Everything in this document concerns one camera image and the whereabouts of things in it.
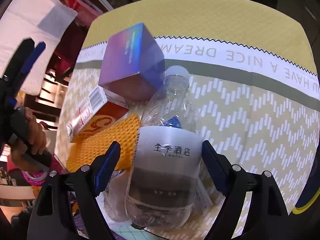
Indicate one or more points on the clear plastic water bottle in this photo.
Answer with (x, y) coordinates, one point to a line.
(167, 158)

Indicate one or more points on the pink patterned sleeve forearm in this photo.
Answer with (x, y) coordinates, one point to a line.
(32, 174)

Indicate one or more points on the white hanging cloth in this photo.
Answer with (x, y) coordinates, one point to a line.
(43, 21)

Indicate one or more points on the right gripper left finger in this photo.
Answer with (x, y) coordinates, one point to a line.
(52, 218)

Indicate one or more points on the orange red carton box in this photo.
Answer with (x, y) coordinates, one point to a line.
(100, 109)

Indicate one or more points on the yellow patterned tablecloth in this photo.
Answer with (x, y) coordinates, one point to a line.
(252, 79)

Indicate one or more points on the purple checkered apron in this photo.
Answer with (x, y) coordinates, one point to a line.
(78, 221)

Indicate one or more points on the left hand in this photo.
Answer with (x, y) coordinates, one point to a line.
(36, 137)

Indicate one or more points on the orange foam net sleeve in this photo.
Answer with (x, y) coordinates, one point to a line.
(124, 132)

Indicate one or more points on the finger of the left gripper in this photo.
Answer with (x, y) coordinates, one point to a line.
(28, 64)
(15, 66)

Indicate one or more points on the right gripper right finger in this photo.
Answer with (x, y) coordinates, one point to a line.
(267, 216)

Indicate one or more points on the white paper towel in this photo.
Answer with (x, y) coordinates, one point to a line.
(114, 197)

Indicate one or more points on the purple cardboard box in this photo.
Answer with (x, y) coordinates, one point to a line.
(133, 64)

